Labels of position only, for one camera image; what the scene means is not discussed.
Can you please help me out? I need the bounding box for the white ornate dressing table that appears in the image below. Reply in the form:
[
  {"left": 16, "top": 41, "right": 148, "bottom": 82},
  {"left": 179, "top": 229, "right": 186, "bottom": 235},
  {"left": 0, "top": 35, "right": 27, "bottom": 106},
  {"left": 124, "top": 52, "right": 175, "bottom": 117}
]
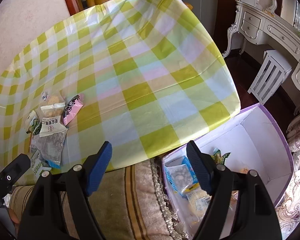
[{"left": 222, "top": 1, "right": 300, "bottom": 116}]

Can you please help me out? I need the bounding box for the floral lace curtain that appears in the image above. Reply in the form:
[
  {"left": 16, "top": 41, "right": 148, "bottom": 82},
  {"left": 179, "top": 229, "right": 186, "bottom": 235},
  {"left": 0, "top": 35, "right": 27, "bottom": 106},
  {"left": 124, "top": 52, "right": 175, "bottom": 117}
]
[{"left": 276, "top": 122, "right": 300, "bottom": 239}]

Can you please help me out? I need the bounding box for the white slatted stool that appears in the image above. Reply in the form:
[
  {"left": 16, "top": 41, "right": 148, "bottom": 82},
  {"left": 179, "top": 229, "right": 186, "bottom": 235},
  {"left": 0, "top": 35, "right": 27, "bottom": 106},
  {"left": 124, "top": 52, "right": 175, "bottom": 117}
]
[{"left": 248, "top": 50, "right": 292, "bottom": 105}]

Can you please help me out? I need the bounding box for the pink snack packet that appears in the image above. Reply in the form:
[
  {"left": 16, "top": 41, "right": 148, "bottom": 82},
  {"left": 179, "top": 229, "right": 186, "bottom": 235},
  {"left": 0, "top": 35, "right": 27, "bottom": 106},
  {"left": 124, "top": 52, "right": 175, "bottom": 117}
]
[{"left": 63, "top": 94, "right": 84, "bottom": 126}]

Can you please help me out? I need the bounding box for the green yellow snack packet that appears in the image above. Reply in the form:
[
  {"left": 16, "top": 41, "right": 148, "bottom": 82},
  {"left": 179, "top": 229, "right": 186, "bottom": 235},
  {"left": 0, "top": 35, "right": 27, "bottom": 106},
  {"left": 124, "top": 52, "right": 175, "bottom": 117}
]
[{"left": 211, "top": 148, "right": 231, "bottom": 165}]

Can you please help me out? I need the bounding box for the green checkered tablecloth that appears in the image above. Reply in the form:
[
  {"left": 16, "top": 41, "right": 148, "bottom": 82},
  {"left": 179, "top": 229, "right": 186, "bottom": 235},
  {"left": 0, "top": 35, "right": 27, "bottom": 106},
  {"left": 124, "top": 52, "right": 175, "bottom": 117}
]
[{"left": 0, "top": 0, "right": 241, "bottom": 171}]

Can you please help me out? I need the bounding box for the blue cartoon snack packet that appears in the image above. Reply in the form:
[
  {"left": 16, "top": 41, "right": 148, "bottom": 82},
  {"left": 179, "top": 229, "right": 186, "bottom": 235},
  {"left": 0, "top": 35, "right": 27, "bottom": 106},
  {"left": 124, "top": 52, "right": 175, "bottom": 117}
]
[{"left": 165, "top": 156, "right": 198, "bottom": 196}]

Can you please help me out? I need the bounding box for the white purple storage box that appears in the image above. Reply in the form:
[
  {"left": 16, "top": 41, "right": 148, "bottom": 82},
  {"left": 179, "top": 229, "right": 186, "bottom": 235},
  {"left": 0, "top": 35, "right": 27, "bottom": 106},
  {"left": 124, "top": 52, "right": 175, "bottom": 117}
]
[{"left": 162, "top": 103, "right": 294, "bottom": 239}]

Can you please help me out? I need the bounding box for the white label biscuit packet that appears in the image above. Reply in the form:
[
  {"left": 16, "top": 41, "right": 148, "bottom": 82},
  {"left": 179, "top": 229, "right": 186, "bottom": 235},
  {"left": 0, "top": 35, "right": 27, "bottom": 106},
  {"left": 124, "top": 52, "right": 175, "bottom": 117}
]
[{"left": 39, "top": 102, "right": 67, "bottom": 137}]

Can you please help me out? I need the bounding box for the striped beige sofa cover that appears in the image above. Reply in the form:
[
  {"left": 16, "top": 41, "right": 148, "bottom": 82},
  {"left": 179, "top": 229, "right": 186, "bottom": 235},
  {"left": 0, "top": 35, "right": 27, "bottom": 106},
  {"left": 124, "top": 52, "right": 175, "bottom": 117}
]
[{"left": 8, "top": 158, "right": 180, "bottom": 240}]

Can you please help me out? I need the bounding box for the clear grey snack packet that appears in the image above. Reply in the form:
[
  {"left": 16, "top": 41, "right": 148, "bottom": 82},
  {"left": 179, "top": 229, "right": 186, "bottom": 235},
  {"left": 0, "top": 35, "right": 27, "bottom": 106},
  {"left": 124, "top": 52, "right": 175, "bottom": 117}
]
[{"left": 30, "top": 130, "right": 67, "bottom": 169}]

